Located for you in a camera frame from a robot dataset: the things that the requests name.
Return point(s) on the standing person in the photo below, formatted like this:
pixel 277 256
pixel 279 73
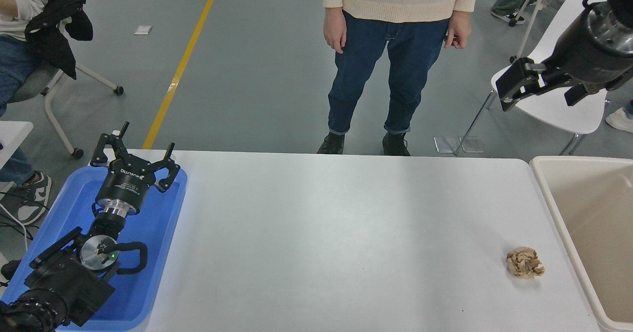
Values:
pixel 395 50

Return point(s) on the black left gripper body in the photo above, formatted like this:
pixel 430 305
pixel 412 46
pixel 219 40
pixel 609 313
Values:
pixel 123 181

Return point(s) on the seated person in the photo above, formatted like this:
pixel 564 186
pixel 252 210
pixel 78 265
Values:
pixel 15 60

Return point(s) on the large pale bin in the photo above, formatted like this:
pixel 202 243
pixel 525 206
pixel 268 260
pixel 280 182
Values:
pixel 593 223

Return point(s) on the small black floor object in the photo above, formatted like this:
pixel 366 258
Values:
pixel 10 268

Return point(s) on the white paper scrap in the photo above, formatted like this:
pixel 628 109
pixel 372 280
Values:
pixel 143 29

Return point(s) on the white shell chair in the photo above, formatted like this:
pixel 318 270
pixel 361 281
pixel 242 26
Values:
pixel 559 109

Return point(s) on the tan paper ball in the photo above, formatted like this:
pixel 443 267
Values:
pixel 525 262

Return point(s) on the small white side table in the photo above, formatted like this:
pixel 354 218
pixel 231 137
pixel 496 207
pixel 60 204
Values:
pixel 12 136

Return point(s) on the clear floor plate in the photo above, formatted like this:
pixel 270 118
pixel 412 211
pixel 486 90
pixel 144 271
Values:
pixel 445 144
pixel 473 144

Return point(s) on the standing person's left hand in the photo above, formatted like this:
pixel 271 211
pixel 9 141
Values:
pixel 459 27

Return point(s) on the standing person's right hand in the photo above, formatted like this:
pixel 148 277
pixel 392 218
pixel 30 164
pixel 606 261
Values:
pixel 335 30

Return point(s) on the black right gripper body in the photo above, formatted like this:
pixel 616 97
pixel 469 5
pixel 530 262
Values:
pixel 576 50

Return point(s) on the blue plastic tray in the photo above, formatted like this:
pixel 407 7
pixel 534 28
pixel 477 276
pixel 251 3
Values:
pixel 158 223

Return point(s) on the grey wheeled chair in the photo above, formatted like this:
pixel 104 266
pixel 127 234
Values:
pixel 34 82

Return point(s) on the black jacket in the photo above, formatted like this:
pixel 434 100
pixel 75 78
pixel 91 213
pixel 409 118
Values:
pixel 54 40

